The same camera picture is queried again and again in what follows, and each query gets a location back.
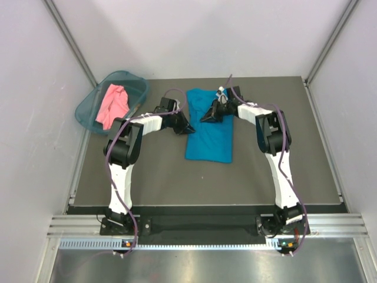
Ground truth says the blue t shirt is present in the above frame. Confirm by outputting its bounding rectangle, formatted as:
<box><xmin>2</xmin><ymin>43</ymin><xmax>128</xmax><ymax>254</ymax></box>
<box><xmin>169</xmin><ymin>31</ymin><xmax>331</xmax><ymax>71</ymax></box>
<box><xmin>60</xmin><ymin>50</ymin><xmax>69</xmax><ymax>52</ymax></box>
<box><xmin>185</xmin><ymin>88</ymin><xmax>233</xmax><ymax>163</ymax></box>

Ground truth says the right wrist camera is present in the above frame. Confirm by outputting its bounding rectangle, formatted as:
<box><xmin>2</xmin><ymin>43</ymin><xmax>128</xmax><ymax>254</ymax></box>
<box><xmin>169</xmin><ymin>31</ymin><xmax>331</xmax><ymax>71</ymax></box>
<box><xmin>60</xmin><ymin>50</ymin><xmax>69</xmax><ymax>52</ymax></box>
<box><xmin>216</xmin><ymin>86</ymin><xmax>244</xmax><ymax>104</ymax></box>

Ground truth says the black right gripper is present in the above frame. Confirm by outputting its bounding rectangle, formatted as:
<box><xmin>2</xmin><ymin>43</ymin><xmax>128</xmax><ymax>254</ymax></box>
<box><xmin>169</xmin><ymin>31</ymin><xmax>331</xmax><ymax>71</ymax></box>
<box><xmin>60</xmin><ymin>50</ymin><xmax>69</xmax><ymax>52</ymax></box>
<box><xmin>200</xmin><ymin>98</ymin><xmax>233</xmax><ymax>123</ymax></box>

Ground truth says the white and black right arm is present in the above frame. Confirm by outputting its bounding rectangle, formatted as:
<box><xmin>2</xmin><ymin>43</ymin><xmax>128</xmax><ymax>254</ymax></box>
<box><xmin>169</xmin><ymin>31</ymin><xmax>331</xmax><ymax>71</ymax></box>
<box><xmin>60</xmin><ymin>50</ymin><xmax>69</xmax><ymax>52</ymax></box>
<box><xmin>200</xmin><ymin>99</ymin><xmax>305</xmax><ymax>236</ymax></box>

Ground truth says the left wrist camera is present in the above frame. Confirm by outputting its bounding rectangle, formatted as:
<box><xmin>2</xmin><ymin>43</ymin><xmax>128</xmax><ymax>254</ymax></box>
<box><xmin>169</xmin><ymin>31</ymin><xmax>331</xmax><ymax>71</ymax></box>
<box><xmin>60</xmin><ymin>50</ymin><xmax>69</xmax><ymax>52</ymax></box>
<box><xmin>154</xmin><ymin>97</ymin><xmax>179</xmax><ymax>113</ymax></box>

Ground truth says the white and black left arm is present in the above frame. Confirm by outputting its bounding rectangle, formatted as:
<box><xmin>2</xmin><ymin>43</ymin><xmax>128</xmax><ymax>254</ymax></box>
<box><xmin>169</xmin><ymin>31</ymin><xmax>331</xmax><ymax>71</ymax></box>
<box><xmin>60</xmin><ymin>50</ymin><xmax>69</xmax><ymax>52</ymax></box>
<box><xmin>104</xmin><ymin>110</ymin><xmax>195</xmax><ymax>234</ymax></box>

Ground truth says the aluminium frame post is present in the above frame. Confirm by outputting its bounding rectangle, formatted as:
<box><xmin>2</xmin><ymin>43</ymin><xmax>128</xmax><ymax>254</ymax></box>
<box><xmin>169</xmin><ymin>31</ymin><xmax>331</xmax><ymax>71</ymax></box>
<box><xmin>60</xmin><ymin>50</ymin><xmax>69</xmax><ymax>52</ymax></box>
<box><xmin>303</xmin><ymin>0</ymin><xmax>360</xmax><ymax>87</ymax></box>
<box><xmin>42</xmin><ymin>0</ymin><xmax>98</xmax><ymax>87</ymax></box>

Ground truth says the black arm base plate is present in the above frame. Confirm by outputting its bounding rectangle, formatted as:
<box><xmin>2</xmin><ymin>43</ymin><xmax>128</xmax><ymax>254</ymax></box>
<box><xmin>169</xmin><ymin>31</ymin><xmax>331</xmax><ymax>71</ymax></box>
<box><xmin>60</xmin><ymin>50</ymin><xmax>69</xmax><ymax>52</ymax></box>
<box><xmin>99</xmin><ymin>203</ymin><xmax>310</xmax><ymax>239</ymax></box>

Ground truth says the left aluminium frame post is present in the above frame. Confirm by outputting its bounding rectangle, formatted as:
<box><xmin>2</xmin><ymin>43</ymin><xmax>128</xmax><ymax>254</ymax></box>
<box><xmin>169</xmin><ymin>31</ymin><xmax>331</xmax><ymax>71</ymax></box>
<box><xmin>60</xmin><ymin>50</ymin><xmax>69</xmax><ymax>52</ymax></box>
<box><xmin>42</xmin><ymin>0</ymin><xmax>98</xmax><ymax>87</ymax></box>

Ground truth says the right aluminium frame post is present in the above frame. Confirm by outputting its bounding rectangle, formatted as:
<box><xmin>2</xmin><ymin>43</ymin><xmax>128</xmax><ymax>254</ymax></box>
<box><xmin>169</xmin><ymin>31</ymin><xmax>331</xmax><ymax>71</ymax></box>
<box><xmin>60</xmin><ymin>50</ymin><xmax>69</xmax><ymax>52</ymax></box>
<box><xmin>303</xmin><ymin>0</ymin><xmax>360</xmax><ymax>87</ymax></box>

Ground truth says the aluminium front rail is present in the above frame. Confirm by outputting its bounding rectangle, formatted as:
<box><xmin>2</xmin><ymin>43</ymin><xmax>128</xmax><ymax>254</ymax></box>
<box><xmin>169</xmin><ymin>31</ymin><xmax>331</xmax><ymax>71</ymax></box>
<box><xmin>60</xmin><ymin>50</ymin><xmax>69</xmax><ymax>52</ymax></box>
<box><xmin>47</xmin><ymin>213</ymin><xmax>368</xmax><ymax>238</ymax></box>

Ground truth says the slotted grey cable duct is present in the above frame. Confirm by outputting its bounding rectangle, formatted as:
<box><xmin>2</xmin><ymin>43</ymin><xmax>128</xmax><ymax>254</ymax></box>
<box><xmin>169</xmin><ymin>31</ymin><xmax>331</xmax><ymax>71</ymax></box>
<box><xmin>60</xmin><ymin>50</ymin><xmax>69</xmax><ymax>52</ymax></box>
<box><xmin>59</xmin><ymin>238</ymin><xmax>294</xmax><ymax>251</ymax></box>

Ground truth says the teal plastic bin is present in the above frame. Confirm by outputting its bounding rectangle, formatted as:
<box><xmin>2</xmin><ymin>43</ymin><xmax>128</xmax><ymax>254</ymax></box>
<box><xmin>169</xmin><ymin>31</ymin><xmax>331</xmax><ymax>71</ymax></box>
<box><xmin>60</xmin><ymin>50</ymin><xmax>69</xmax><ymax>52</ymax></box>
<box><xmin>75</xmin><ymin>70</ymin><xmax>150</xmax><ymax>135</ymax></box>

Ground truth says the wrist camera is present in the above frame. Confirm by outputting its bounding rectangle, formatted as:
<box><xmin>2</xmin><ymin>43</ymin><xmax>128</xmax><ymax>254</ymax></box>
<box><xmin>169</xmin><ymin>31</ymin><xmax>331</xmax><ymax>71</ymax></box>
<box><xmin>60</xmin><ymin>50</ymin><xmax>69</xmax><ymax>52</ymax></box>
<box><xmin>216</xmin><ymin>86</ymin><xmax>244</xmax><ymax>104</ymax></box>
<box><xmin>154</xmin><ymin>97</ymin><xmax>179</xmax><ymax>113</ymax></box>

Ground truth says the pink t shirt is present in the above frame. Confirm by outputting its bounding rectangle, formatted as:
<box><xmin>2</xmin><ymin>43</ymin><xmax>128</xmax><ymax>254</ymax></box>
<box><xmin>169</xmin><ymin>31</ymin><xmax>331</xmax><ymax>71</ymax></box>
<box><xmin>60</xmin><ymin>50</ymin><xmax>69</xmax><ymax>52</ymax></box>
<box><xmin>95</xmin><ymin>84</ymin><xmax>130</xmax><ymax>130</ymax></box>

